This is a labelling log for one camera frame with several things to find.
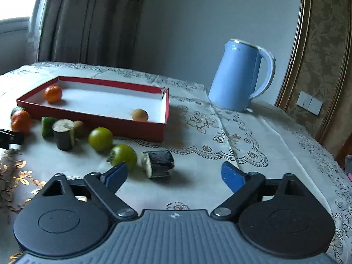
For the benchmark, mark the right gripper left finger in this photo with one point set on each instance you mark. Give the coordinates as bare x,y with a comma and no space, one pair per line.
104,187

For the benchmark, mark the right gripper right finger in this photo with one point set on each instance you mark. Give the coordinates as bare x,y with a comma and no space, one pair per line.
245,188

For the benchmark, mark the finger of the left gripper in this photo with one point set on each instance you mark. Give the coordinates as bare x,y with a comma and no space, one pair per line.
8,138

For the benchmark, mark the orange mandarin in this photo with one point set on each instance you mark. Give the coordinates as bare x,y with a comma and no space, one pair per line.
21,121
53,94

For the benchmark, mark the green cucumber piece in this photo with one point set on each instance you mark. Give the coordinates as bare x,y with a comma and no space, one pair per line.
16,109
47,126

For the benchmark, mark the green tomato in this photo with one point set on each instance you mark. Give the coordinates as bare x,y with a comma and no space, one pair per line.
100,139
122,154

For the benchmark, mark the white embroidered tablecloth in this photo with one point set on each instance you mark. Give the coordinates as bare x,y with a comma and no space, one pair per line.
201,137

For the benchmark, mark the tan longan fruit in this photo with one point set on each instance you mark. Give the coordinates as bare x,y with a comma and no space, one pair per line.
140,115

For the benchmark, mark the red cardboard tray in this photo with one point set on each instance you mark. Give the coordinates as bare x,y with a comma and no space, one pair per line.
103,103

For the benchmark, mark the blue electric kettle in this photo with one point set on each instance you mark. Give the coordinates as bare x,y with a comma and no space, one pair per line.
233,86

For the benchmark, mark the brown patterned curtain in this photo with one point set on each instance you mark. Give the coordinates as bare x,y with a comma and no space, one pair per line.
93,32

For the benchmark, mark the white wall socket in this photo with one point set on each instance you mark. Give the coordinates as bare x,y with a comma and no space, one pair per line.
309,103

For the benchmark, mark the gilded wooden frame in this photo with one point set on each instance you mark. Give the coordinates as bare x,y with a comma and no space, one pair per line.
320,65

